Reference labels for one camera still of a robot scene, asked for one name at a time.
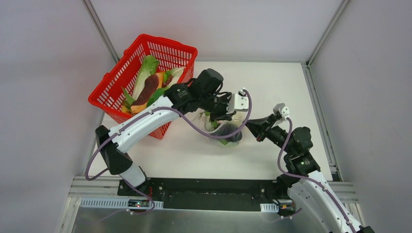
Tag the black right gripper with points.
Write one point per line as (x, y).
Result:
(263, 131)

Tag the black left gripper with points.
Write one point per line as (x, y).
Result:
(222, 110)

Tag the clear dotted zip top bag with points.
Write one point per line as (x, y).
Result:
(213, 127)

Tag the purple eggplant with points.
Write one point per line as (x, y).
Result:
(229, 128)

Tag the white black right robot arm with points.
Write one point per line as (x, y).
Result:
(302, 179)

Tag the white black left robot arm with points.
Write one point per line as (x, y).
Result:
(203, 92)

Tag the green leafy lettuce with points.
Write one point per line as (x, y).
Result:
(148, 68)

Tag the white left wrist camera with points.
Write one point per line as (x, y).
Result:
(238, 102)

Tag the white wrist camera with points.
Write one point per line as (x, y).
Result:
(238, 102)
(281, 112)

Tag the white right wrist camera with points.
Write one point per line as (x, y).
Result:
(281, 112)

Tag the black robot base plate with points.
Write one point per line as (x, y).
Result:
(215, 194)

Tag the aluminium frame rail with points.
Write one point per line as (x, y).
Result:
(102, 187)

